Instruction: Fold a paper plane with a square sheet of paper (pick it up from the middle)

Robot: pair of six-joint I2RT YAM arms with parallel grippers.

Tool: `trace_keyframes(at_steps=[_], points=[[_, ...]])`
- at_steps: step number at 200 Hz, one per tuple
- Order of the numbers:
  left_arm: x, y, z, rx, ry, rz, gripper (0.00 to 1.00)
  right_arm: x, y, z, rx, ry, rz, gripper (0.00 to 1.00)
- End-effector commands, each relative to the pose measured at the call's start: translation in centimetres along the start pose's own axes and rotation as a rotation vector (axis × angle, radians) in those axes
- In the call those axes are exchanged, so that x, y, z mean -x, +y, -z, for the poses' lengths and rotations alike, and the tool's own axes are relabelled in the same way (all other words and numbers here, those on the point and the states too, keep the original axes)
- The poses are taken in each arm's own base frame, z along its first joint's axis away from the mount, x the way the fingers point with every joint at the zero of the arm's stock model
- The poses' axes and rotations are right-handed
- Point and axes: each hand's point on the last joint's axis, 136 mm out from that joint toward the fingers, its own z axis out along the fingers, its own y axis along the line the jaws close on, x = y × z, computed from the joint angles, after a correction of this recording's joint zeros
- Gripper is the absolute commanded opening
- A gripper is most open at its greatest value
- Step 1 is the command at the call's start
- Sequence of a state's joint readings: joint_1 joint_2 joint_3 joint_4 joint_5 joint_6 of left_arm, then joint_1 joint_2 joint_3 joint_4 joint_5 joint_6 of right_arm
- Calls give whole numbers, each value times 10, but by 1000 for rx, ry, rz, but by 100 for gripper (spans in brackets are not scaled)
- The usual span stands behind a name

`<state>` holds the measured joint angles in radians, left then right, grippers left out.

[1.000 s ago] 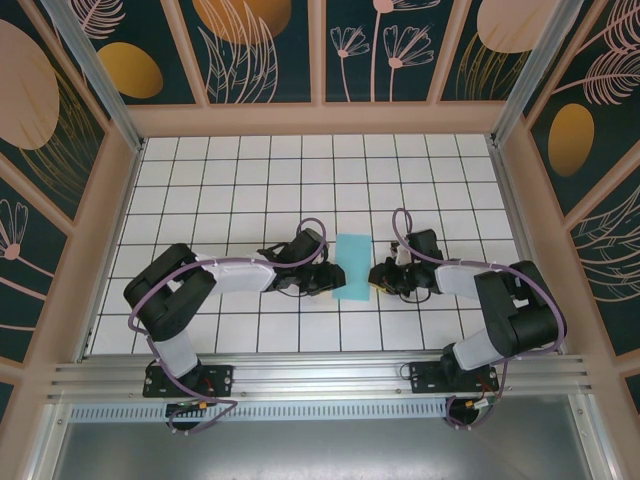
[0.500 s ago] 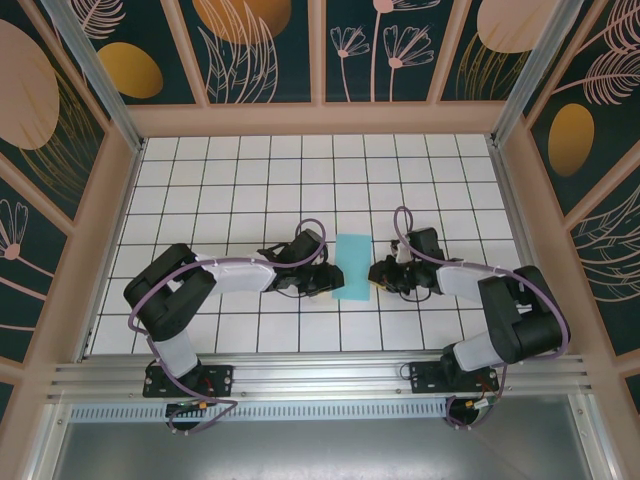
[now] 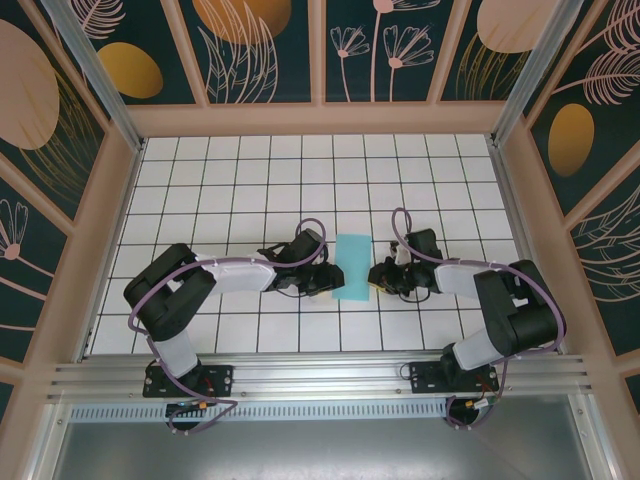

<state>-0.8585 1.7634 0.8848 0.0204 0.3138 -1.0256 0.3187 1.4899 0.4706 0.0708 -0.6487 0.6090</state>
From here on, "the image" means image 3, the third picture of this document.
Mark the light blue cloth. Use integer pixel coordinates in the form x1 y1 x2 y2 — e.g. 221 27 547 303
330 233 374 303

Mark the grey metal panel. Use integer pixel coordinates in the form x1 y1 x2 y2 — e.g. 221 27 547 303
29 399 616 480

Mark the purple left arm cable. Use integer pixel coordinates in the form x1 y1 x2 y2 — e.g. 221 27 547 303
128 217 329 436

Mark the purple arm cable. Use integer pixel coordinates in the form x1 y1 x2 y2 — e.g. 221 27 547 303
391 207 569 432
128 217 329 436

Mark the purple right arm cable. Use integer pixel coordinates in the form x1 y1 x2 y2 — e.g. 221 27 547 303
391 207 569 432

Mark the aluminium mounting rail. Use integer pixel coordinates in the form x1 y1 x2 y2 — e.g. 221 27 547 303
47 353 596 401

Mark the aluminium side rail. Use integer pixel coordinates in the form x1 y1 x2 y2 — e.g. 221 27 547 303
487 132 564 354

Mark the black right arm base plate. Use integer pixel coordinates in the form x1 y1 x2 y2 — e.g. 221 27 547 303
409 360 499 396

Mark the slotted grey cable duct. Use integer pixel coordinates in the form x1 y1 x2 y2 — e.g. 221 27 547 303
69 402 451 422

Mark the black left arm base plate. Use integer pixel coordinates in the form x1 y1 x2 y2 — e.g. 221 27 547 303
143 364 235 399

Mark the aluminium corner post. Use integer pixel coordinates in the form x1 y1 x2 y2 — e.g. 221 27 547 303
489 0 587 147
40 0 147 153

